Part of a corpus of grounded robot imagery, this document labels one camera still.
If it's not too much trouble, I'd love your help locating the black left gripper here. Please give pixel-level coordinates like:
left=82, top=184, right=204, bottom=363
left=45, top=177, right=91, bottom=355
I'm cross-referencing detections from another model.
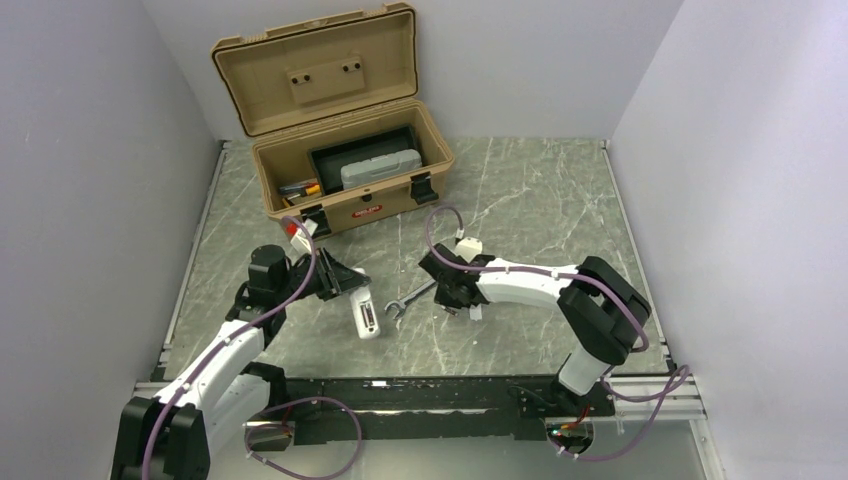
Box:
left=275, top=246, right=370, bottom=305

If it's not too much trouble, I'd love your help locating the white remote battery cover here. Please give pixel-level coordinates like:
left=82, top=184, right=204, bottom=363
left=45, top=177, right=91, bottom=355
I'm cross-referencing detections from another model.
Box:
left=468, top=305, right=483, bottom=321

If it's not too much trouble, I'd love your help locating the white remote control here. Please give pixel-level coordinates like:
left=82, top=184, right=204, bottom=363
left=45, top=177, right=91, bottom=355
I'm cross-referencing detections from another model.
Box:
left=348, top=280, right=381, bottom=340

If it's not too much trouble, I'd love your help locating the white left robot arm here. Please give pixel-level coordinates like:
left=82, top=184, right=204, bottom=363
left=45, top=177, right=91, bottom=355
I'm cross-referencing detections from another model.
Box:
left=110, top=245, right=371, bottom=479

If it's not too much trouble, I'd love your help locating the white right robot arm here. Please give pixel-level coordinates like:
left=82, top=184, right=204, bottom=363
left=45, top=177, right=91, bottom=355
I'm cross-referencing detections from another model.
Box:
left=419, top=244, right=652, bottom=415

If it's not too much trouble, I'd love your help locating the silver combination wrench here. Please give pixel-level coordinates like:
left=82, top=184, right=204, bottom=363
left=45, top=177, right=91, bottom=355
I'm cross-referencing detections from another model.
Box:
left=384, top=279, right=436, bottom=321

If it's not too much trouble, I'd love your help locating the black tray in toolbox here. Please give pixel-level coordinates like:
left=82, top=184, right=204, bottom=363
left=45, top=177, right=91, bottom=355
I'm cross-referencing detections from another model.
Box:
left=307, top=123, right=419, bottom=195

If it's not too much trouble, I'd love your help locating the grey plastic bit case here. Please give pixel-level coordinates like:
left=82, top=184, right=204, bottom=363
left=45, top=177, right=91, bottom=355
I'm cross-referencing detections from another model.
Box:
left=340, top=149, right=422, bottom=189

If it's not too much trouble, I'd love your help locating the tan plastic toolbox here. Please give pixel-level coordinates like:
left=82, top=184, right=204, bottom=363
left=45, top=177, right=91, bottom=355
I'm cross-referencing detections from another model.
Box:
left=211, top=2, right=455, bottom=238

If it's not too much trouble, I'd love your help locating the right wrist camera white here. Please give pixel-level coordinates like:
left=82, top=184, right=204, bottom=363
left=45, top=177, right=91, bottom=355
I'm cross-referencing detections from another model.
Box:
left=454, top=237, right=483, bottom=264

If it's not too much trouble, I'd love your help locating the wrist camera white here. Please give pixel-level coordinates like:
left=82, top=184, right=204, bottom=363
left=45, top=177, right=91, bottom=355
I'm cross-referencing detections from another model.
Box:
left=454, top=237, right=483, bottom=264
left=285, top=219, right=318, bottom=255

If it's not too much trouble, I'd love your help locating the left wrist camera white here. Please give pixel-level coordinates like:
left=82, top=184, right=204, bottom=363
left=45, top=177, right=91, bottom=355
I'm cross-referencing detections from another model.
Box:
left=285, top=219, right=318, bottom=255

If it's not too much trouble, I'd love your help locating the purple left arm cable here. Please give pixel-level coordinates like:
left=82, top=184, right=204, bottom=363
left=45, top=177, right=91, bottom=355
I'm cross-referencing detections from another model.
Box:
left=140, top=215, right=318, bottom=480

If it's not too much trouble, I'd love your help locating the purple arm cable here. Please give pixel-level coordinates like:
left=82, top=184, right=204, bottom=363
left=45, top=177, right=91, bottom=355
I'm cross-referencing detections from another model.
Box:
left=423, top=205, right=692, bottom=463
left=140, top=215, right=318, bottom=480

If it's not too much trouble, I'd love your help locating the orange handled tool in toolbox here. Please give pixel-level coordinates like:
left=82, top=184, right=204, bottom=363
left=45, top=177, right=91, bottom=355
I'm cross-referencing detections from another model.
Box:
left=277, top=181, right=322, bottom=207

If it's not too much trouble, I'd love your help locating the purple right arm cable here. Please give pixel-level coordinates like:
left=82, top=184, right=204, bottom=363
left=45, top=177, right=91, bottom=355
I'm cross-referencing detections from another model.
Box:
left=423, top=205, right=692, bottom=463

